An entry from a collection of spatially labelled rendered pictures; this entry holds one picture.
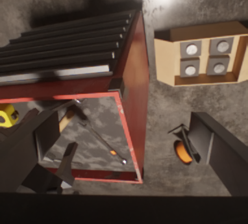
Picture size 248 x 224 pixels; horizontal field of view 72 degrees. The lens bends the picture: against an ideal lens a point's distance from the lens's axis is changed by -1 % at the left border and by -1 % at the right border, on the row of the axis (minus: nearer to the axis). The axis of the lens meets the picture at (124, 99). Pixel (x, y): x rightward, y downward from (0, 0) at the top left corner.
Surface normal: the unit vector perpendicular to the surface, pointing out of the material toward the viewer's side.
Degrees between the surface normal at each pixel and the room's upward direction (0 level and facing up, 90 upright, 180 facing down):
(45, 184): 90
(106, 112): 0
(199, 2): 0
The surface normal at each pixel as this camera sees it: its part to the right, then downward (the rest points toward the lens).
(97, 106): -0.15, 0.65
